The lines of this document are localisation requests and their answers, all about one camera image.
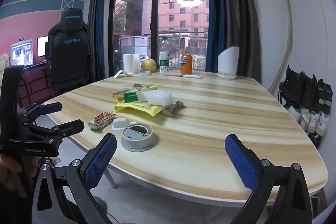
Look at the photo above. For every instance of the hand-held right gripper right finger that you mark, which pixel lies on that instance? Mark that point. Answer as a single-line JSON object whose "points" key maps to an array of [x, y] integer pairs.
{"points": [[241, 163]]}

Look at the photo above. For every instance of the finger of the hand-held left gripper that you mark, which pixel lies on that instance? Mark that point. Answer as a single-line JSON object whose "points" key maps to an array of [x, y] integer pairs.
{"points": [[69, 126], [51, 107]]}

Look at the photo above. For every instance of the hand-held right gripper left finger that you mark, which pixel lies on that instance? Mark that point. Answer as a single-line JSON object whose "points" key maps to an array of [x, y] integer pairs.
{"points": [[101, 161]]}

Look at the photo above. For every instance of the yellow-green wrapper trash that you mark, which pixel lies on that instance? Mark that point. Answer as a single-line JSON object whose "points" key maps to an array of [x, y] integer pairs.
{"points": [[101, 119]]}

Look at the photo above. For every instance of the grey round device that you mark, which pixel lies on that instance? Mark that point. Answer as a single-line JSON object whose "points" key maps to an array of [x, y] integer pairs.
{"points": [[131, 141]]}

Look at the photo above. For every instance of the yellow snack wrapper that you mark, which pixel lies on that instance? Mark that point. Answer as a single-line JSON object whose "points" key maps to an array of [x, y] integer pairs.
{"points": [[136, 107]]}

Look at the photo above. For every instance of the white foam block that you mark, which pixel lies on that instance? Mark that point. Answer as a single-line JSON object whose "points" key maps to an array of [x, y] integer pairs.
{"points": [[157, 98]]}

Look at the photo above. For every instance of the green white snack wrapper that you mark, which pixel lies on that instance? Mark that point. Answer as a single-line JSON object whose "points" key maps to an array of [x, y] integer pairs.
{"points": [[172, 109]]}

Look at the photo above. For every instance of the person's left hand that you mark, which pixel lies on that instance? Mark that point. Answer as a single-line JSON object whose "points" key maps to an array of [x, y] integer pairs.
{"points": [[6, 170]]}

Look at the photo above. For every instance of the white metal table base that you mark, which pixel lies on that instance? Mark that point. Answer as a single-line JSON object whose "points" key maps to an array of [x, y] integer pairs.
{"points": [[113, 179]]}

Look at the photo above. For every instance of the dark computer desk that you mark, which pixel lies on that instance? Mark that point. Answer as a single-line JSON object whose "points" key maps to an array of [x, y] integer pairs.
{"points": [[39, 64]]}

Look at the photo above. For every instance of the lit computer case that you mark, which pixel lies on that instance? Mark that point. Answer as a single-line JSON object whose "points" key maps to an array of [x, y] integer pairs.
{"points": [[22, 53]]}

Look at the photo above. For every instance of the computer monitor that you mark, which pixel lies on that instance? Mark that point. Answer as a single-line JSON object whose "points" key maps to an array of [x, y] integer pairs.
{"points": [[42, 47]]}

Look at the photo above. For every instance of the small green box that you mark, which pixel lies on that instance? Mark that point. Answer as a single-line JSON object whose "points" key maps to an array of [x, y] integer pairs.
{"points": [[130, 97]]}

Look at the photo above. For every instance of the white angled stand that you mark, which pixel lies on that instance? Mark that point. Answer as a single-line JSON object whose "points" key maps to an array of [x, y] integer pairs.
{"points": [[121, 73]]}

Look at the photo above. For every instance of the white paper towel roll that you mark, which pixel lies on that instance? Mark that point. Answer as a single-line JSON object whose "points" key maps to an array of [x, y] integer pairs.
{"points": [[130, 63]]}

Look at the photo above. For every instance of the small pale dish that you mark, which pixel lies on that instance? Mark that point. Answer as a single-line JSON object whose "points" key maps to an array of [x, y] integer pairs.
{"points": [[145, 73]]}

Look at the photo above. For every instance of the row of sneakers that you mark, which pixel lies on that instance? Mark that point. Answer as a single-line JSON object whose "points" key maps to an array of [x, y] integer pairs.
{"points": [[309, 98]]}

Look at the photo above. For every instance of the yellow round fruit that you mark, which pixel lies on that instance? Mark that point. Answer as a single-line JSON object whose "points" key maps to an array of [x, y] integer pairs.
{"points": [[148, 65]]}

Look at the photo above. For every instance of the dark blue curtain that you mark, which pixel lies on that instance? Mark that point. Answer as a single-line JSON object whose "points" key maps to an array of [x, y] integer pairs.
{"points": [[214, 16], [97, 16]]}

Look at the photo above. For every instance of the white slanted cylinder device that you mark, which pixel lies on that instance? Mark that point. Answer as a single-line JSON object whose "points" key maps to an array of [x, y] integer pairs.
{"points": [[228, 61]]}

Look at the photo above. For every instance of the white drawer cabinet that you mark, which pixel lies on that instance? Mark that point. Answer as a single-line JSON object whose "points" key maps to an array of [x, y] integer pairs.
{"points": [[140, 43]]}

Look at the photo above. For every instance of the orange soda can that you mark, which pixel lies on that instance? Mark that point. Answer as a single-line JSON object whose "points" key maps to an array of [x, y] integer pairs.
{"points": [[186, 65]]}

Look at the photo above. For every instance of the green label water bottle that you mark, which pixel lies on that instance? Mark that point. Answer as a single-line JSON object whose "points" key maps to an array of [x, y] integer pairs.
{"points": [[164, 58]]}

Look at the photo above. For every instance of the balcony metal railing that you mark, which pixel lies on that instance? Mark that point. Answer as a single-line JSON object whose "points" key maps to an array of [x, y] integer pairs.
{"points": [[181, 35]]}

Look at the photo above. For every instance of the black framed glass door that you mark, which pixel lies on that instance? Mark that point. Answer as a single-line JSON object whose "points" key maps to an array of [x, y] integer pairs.
{"points": [[155, 3]]}

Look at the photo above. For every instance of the grey curtain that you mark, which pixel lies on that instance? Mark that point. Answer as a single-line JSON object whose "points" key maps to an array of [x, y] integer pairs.
{"points": [[236, 3]]}

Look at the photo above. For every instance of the white wall pipe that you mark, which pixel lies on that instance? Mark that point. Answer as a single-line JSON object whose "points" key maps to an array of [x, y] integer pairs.
{"points": [[290, 19]]}

